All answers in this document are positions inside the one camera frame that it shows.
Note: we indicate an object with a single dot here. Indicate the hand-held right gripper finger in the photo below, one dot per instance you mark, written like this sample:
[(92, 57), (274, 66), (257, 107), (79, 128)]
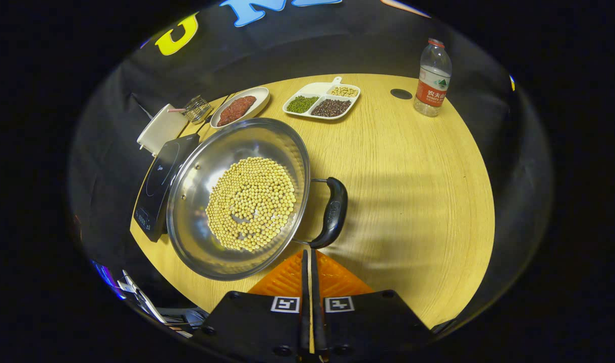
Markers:
[(305, 302), (317, 312)]

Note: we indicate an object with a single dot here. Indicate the black induction cooktop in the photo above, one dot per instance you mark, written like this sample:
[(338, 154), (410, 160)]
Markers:
[(158, 186)]

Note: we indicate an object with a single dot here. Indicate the pile of soybeans in pot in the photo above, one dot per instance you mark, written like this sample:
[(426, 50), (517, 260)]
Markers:
[(252, 201)]

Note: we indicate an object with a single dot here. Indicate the heap of dark beans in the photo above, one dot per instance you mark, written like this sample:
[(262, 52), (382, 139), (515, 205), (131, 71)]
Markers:
[(331, 108)]

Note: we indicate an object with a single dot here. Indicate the heap of green beans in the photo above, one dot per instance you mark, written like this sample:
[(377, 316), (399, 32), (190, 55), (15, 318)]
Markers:
[(302, 104)]

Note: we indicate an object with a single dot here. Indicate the brown meat piece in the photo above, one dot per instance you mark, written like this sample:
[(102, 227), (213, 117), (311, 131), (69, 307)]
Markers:
[(245, 102), (229, 116)]

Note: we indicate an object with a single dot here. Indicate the white oval plate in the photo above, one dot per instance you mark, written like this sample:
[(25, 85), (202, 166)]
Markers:
[(261, 98)]

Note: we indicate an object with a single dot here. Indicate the small heap of soybeans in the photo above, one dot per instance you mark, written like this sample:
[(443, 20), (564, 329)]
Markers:
[(343, 92)]

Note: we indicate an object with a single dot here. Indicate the white divided dish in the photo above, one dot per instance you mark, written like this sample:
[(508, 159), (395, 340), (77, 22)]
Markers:
[(315, 88)]

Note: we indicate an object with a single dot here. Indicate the white toaster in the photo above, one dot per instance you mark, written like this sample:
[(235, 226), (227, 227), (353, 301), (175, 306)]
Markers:
[(158, 128)]

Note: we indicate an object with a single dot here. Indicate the pink stick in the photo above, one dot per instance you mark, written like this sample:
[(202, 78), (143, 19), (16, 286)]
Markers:
[(176, 110)]

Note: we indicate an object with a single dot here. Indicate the clear water bottle red label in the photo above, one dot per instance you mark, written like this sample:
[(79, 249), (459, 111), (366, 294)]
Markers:
[(431, 85)]

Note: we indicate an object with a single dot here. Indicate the black backdrop cloth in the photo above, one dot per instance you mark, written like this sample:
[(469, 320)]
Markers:
[(337, 40)]

